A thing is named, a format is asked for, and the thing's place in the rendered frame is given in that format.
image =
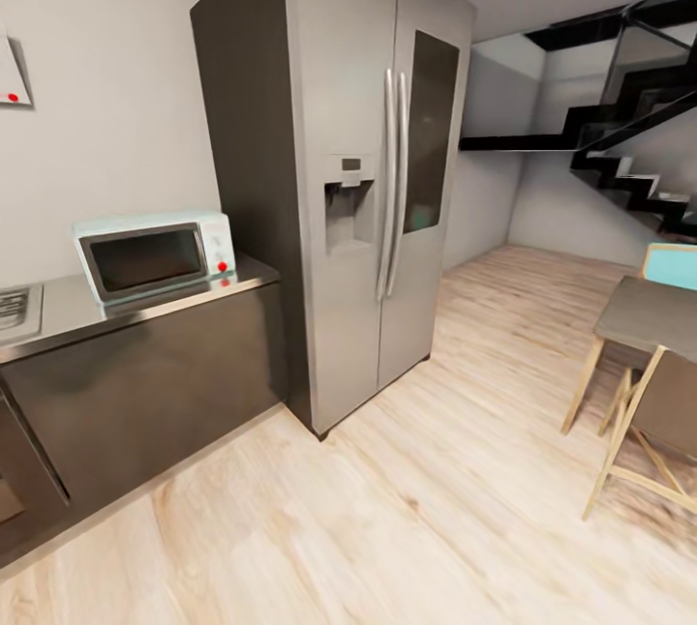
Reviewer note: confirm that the stairs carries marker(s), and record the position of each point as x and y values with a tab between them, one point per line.
618	90

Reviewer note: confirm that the breakfast table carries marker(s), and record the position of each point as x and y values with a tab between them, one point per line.
642	314

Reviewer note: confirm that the microwave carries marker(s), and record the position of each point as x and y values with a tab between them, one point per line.
127	255

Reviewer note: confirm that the fridge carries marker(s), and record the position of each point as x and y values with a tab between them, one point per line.
335	127

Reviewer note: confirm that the straight chair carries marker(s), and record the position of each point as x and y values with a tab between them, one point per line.
660	401
674	264

